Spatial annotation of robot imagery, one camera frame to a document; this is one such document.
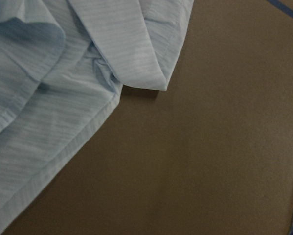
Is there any light blue button shirt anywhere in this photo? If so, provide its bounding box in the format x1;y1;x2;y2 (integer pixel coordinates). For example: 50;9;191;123
0;0;193;234

